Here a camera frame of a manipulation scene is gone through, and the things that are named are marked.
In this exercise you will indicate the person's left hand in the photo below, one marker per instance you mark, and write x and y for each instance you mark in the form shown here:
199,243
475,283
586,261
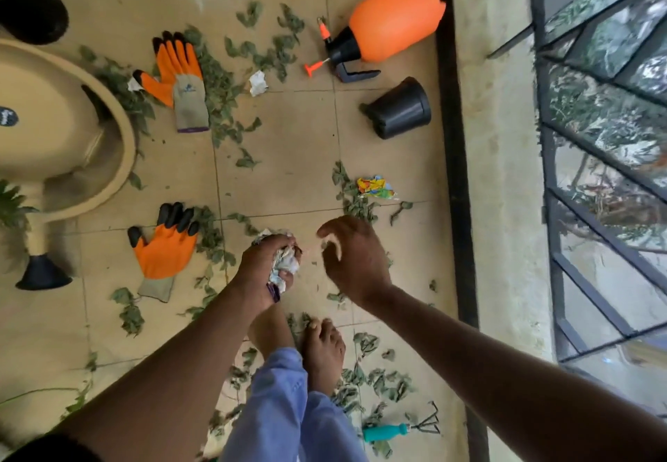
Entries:
258,271

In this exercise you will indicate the person's right hand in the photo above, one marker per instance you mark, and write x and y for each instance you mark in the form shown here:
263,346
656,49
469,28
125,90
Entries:
362,261

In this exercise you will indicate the person's left fingers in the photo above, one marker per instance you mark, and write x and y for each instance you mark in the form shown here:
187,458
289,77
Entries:
273,245

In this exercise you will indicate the person's right thumb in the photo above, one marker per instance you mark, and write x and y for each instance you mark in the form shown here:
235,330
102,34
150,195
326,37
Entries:
329,258

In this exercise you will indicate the paper wrappers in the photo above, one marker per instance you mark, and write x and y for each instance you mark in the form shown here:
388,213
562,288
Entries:
285,264

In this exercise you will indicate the person's right forearm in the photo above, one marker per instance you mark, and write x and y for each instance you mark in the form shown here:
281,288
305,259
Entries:
510,378

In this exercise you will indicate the person's left forearm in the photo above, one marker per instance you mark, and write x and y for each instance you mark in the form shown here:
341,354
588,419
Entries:
172,373

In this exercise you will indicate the colourful crumpled wrapper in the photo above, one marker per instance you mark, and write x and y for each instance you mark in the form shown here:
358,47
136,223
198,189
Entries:
375,187

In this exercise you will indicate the person's left foot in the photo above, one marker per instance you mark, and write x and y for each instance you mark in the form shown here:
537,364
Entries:
270,331

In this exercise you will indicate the person's foot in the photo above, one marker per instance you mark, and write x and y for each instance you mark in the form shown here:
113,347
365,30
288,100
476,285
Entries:
270,331
323,355

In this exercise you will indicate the person's right foot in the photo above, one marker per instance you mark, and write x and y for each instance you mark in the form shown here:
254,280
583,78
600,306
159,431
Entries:
323,355

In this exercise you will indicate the orange and grey garden glove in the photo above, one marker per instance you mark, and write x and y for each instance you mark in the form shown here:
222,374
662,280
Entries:
165,250
180,81

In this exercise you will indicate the blue trousers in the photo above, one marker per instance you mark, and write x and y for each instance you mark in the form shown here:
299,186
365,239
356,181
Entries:
286,414

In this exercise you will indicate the white crumpled paper scrap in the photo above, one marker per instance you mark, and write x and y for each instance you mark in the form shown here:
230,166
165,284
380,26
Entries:
258,83

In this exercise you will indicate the small black plant pot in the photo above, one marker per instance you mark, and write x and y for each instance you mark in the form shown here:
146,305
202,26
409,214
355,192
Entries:
401,108

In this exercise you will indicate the scattered green leaves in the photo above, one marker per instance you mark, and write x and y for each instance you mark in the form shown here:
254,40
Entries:
219,86

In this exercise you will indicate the orange pressure spray bottle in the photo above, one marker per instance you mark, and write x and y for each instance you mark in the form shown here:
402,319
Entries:
391,18

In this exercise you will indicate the beige watering can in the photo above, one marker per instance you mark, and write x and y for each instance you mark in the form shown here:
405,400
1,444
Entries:
49,128

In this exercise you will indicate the green leafy plant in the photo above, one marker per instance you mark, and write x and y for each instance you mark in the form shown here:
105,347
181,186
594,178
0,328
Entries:
11,206

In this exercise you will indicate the dark metal window grille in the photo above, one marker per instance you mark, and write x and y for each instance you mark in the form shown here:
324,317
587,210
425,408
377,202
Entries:
599,164

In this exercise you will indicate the large black plant pot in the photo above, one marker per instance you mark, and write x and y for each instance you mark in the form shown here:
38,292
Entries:
28,8

